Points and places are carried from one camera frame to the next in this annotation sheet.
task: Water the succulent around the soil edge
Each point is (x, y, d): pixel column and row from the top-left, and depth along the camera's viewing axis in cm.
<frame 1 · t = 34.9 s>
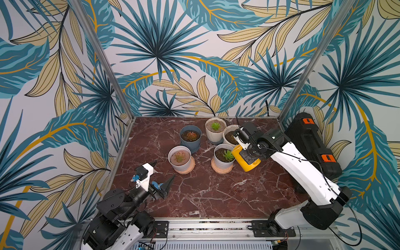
left hand: (165, 171, 60), fingers open
right hand: (249, 152, 72), fingers closed
yellow plastic watering can: (247, 167, 75), point 20 cm above the table
blue pot red succulent: (190, 137, 97), point 11 cm above the table
white ribbed pot green succulent: (215, 127, 100), point 13 cm above the table
white pot pink succulent: (180, 159, 87), point 11 cm above the table
small white pot green succulent: (224, 158, 90), point 10 cm above the table
large white pot yellow succulent: (228, 139, 92), point 15 cm above the table
black tool case: (302, 133, 82), point 25 cm above the table

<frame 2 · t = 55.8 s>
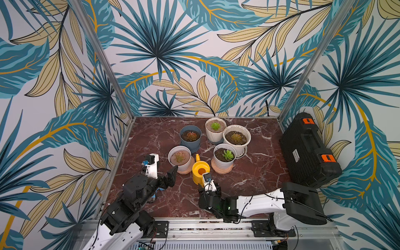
left hand: (169, 167, 68), fingers open
right hand: (202, 183, 80), fingers open
yellow plastic watering can: (198, 169, 83), point 12 cm above the table
the other named things where they were.

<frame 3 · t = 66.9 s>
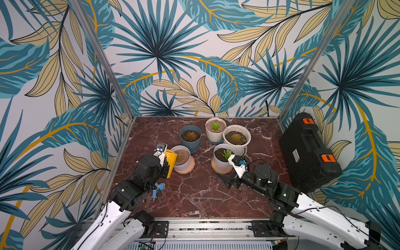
left hand: (162, 160, 71), fingers closed
right hand: (224, 164, 68), fingers open
yellow plastic watering can: (171, 157, 75), point 22 cm above the table
the other named things where they were.

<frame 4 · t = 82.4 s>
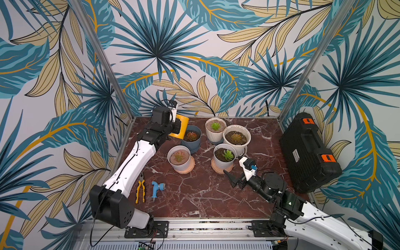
left hand: (175, 131, 77), fingers closed
right hand: (234, 163, 68), fingers open
yellow plastic watering can: (184, 123, 84), point 26 cm above the table
the other named things where they were.

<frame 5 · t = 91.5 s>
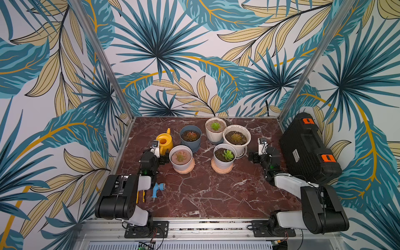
left hand: (160, 149, 92), fingers open
right hand: (258, 147, 91), fingers open
yellow plastic watering can: (165, 141, 94), point 12 cm above the table
the other named things where they were.

